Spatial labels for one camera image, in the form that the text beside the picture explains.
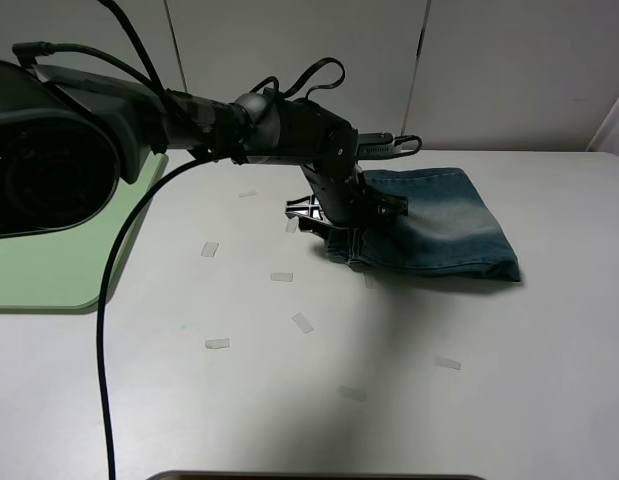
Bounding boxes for clear tape piece near tray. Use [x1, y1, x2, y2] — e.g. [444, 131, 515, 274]
[201, 242, 219, 258]

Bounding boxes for clear tape piece middle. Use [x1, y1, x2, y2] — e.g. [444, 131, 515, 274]
[270, 272, 293, 282]

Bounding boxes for clear tape piece upper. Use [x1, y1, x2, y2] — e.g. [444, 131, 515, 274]
[239, 190, 258, 198]

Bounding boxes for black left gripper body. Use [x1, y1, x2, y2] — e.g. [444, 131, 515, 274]
[301, 163, 374, 227]

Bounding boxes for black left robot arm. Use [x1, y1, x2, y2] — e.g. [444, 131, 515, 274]
[0, 60, 407, 238]

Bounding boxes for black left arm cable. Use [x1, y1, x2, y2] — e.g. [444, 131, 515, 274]
[11, 0, 348, 480]

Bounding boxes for clear tape piece lower centre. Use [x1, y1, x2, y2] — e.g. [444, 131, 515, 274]
[338, 386, 367, 402]

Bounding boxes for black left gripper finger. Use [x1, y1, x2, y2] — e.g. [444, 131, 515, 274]
[285, 194, 337, 238]
[362, 185, 408, 216]

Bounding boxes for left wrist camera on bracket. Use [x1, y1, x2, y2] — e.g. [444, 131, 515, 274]
[357, 132, 423, 160]

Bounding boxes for blue children's denim shorts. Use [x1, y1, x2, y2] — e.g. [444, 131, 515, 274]
[325, 167, 521, 282]

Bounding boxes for clear tape piece under shorts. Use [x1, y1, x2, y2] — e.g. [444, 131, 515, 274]
[205, 338, 230, 350]

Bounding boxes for clear tape piece right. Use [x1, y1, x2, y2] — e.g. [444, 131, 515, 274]
[435, 355, 461, 371]

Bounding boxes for light green plastic tray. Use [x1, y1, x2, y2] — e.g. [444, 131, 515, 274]
[0, 154, 168, 313]

